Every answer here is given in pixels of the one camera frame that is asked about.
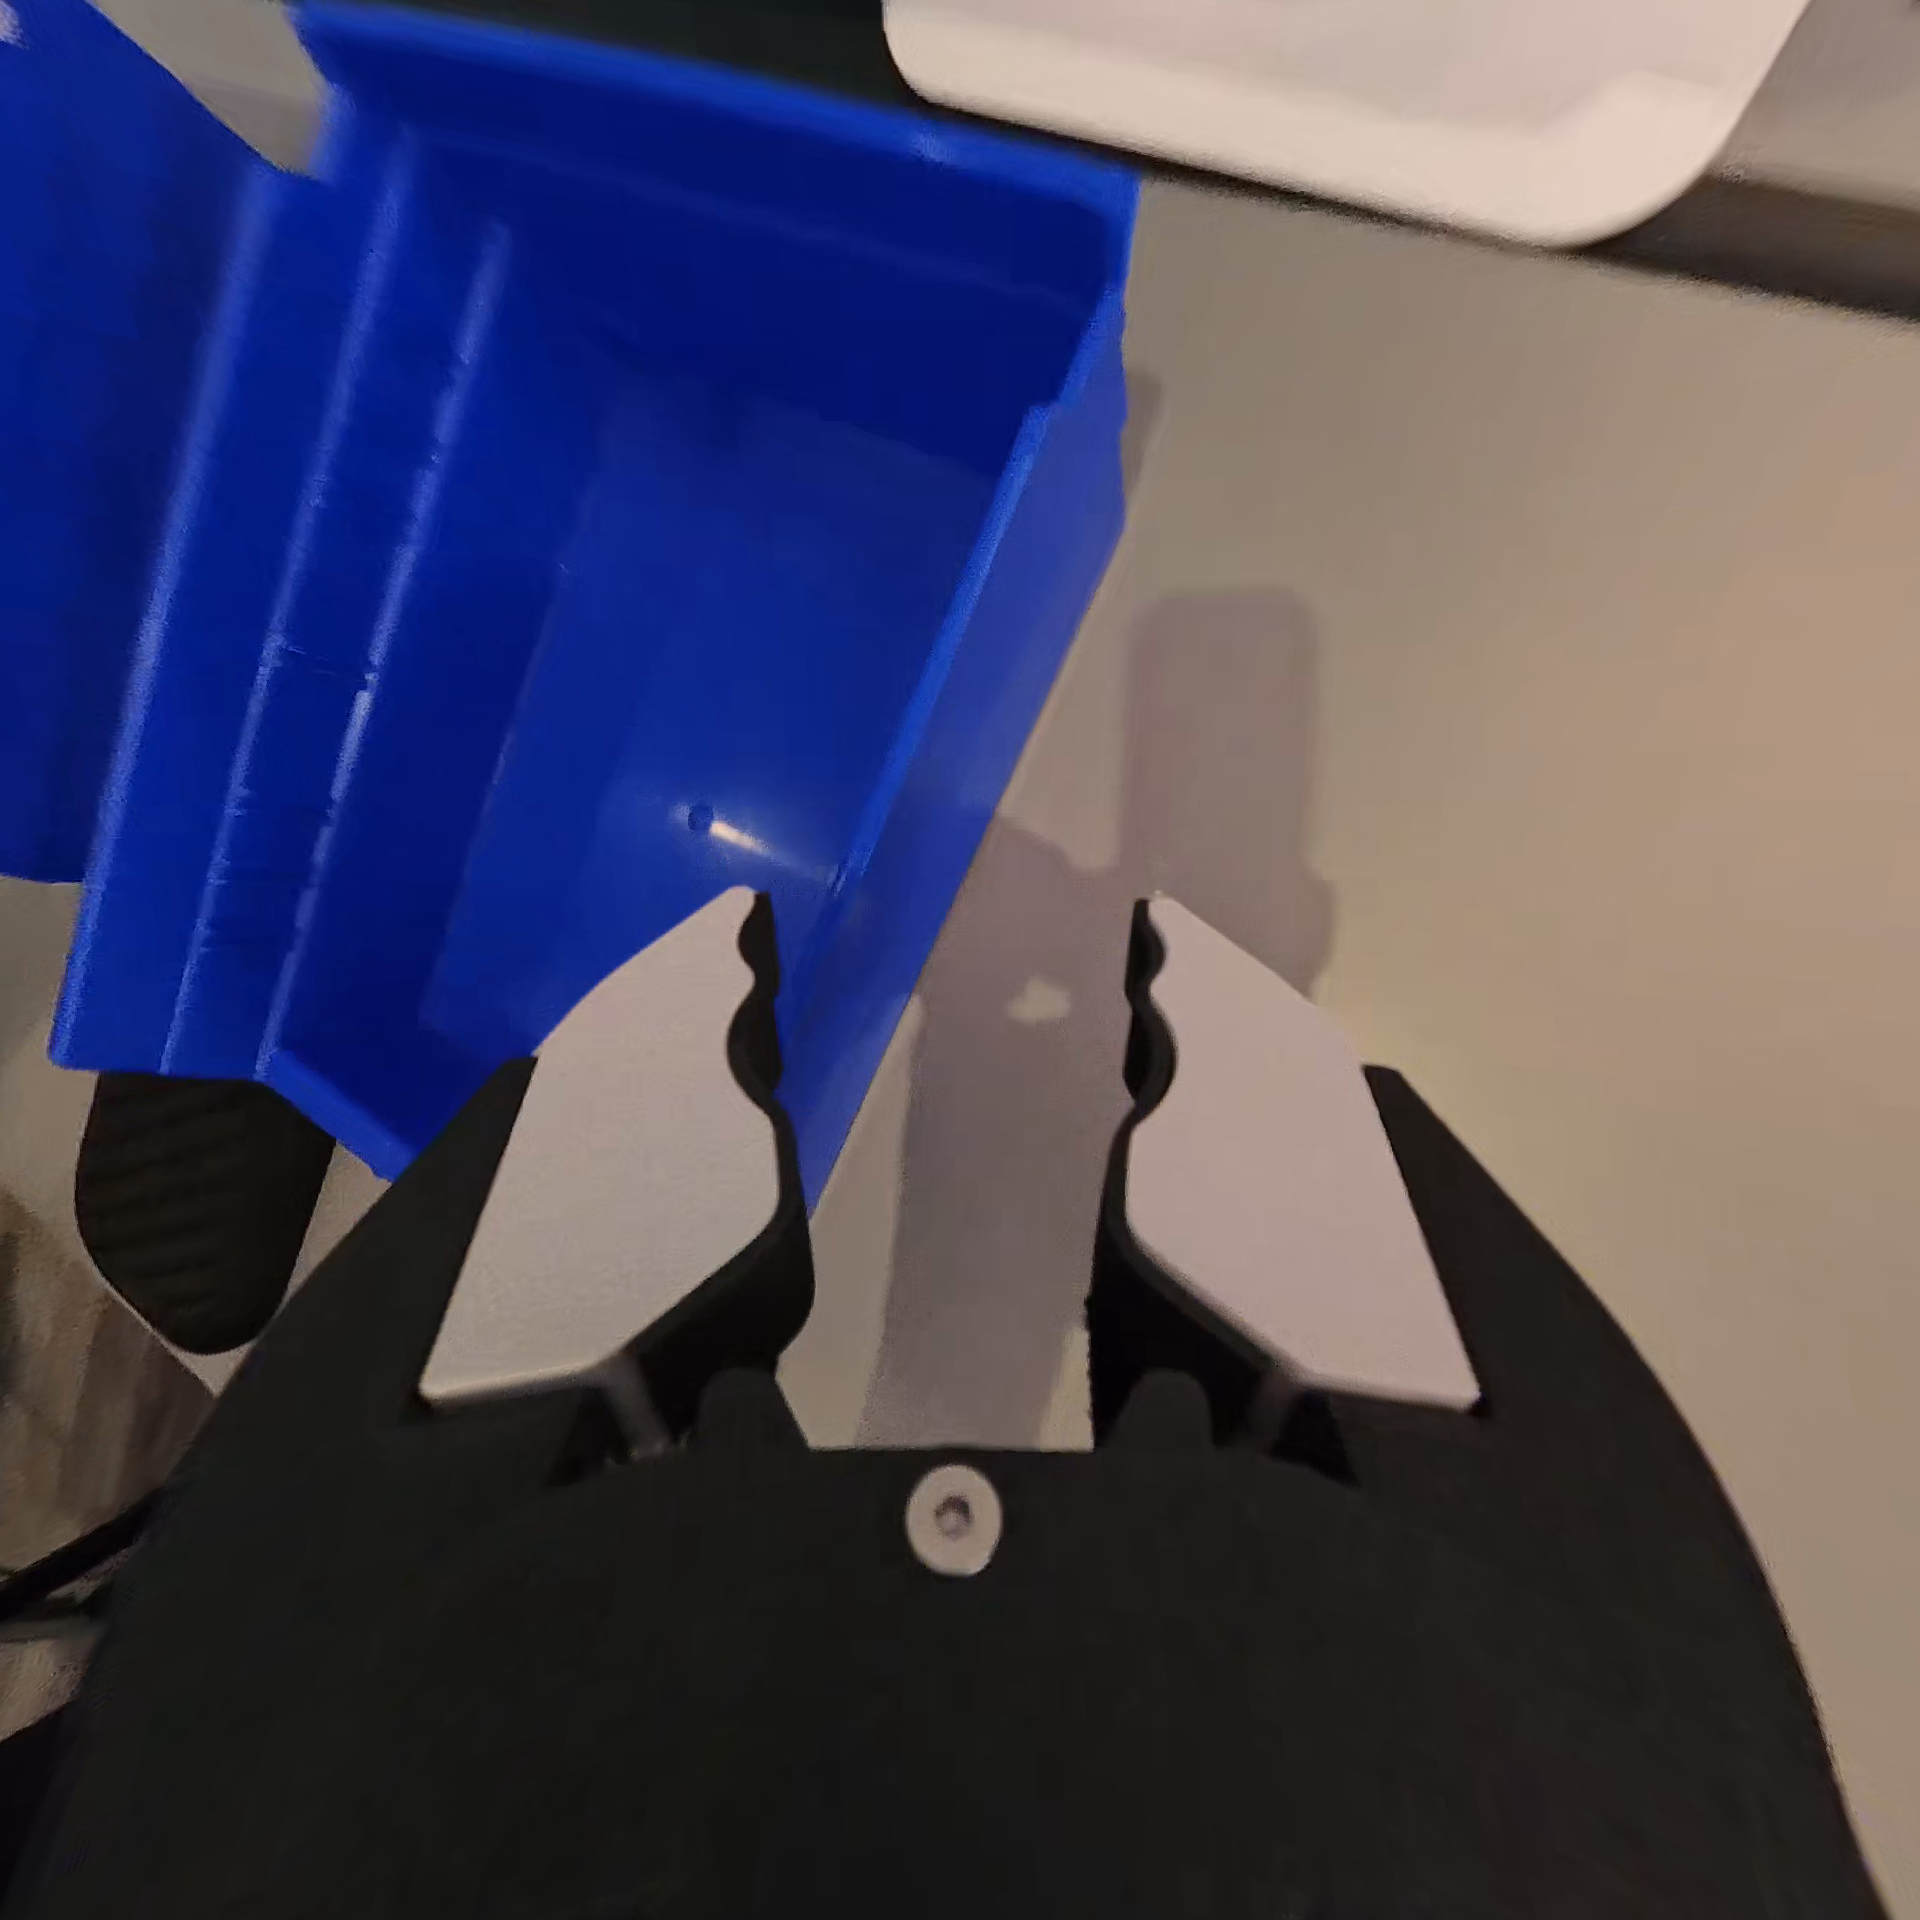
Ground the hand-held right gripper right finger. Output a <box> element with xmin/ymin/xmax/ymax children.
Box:
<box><xmin>1084</xmin><ymin>893</ymin><xmax>1490</xmax><ymax>1430</ymax></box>

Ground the large blue plastic bin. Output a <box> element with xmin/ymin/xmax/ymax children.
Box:
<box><xmin>49</xmin><ymin>0</ymin><xmax>1144</xmax><ymax>1208</ymax></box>

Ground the black quilted armrest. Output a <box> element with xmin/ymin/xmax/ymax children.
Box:
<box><xmin>71</xmin><ymin>1071</ymin><xmax>339</xmax><ymax>1356</ymax></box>

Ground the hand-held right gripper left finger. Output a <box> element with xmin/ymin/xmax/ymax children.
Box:
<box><xmin>417</xmin><ymin>886</ymin><xmax>822</xmax><ymax>1408</ymax></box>

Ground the narrow blue plastic bin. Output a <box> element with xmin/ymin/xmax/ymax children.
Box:
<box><xmin>0</xmin><ymin>0</ymin><xmax>326</xmax><ymax>883</ymax></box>

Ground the white flat pad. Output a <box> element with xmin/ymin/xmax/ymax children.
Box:
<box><xmin>882</xmin><ymin>0</ymin><xmax>1819</xmax><ymax>251</ymax></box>

